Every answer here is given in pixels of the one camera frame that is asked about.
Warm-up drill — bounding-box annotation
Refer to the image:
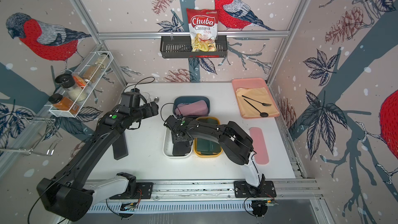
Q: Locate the pink pencil case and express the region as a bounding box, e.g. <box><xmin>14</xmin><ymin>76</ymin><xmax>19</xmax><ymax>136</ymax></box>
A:
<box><xmin>175</xmin><ymin>100</ymin><xmax>209</xmax><ymax>117</ymax></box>
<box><xmin>249</xmin><ymin>127</ymin><xmax>269</xmax><ymax>165</ymax></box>

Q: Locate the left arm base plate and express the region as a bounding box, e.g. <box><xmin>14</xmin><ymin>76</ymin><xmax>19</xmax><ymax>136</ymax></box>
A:
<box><xmin>110</xmin><ymin>182</ymin><xmax>154</xmax><ymax>200</ymax></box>

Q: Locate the tan spice jar rear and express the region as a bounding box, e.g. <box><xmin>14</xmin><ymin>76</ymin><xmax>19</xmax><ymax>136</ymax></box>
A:
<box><xmin>82</xmin><ymin>53</ymin><xmax>109</xmax><ymax>83</ymax></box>

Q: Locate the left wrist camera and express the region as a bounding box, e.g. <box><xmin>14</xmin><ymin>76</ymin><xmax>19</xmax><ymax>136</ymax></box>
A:
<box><xmin>120</xmin><ymin>92</ymin><xmax>141</xmax><ymax>108</ymax></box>

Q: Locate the orange spice jar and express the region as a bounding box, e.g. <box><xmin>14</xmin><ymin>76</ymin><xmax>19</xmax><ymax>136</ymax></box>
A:
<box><xmin>49</xmin><ymin>93</ymin><xmax>79</xmax><ymax>115</ymax></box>

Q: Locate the metal wire hanger rack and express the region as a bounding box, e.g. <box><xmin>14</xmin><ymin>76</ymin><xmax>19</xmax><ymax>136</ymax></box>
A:
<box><xmin>1</xmin><ymin>116</ymin><xmax>63</xmax><ymax>157</ymax></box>

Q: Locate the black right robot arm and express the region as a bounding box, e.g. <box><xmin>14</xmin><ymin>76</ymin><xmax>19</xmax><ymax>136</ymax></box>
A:
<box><xmin>164</xmin><ymin>115</ymin><xmax>265</xmax><ymax>189</ymax></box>

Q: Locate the tan cloth mat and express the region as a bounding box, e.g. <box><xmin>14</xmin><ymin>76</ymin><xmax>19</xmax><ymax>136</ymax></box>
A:
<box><xmin>235</xmin><ymin>87</ymin><xmax>280</xmax><ymax>119</ymax></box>

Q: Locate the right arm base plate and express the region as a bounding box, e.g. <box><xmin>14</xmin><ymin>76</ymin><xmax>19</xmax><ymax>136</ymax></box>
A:
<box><xmin>234</xmin><ymin>180</ymin><xmax>277</xmax><ymax>198</ymax></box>

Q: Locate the pink tray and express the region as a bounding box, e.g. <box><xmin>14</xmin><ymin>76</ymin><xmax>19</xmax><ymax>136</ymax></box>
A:
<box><xmin>231</xmin><ymin>77</ymin><xmax>281</xmax><ymax>119</ymax></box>

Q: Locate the green pencil case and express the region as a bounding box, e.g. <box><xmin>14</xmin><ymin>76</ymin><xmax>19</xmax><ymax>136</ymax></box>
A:
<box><xmin>197</xmin><ymin>118</ymin><xmax>221</xmax><ymax>156</ymax></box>

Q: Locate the black fork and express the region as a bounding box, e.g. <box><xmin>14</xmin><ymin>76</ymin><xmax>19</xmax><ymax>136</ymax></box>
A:
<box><xmin>242</xmin><ymin>95</ymin><xmax>272</xmax><ymax>106</ymax></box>

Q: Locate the aluminium front rail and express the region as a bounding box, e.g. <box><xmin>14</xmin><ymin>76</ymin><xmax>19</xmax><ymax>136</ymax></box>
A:
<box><xmin>84</xmin><ymin>177</ymin><xmax>323</xmax><ymax>204</ymax></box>

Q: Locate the dark teal storage box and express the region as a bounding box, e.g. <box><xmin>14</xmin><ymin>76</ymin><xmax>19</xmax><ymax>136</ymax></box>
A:
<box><xmin>173</xmin><ymin>96</ymin><xmax>210</xmax><ymax>117</ymax></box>

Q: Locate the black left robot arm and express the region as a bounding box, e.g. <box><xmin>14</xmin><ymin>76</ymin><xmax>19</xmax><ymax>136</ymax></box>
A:
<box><xmin>36</xmin><ymin>89</ymin><xmax>159</xmax><ymax>222</ymax></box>

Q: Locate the black lid spice grinder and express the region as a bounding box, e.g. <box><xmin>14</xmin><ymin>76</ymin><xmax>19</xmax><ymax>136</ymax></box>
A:
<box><xmin>55</xmin><ymin>74</ymin><xmax>88</xmax><ymax>102</ymax></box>

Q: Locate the white storage box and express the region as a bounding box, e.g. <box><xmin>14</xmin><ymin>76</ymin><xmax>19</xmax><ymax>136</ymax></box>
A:
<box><xmin>163</xmin><ymin>128</ymin><xmax>193</xmax><ymax>159</ymax></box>

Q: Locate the black spoon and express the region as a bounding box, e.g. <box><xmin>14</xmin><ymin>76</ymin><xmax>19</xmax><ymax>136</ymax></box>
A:
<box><xmin>245</xmin><ymin>100</ymin><xmax>268</xmax><ymax>118</ymax></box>

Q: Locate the black wall basket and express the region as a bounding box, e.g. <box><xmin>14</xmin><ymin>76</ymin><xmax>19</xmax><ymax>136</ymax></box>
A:
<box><xmin>160</xmin><ymin>35</ymin><xmax>228</xmax><ymax>59</ymax></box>

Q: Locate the white wire spice rack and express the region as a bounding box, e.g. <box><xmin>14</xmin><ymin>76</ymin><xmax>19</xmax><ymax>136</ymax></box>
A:
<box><xmin>49</xmin><ymin>51</ymin><xmax>114</xmax><ymax>118</ymax></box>

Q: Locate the red cassava chips bag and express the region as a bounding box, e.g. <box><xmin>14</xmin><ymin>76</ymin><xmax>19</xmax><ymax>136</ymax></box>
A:
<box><xmin>187</xmin><ymin>9</ymin><xmax>218</xmax><ymax>52</ymax></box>

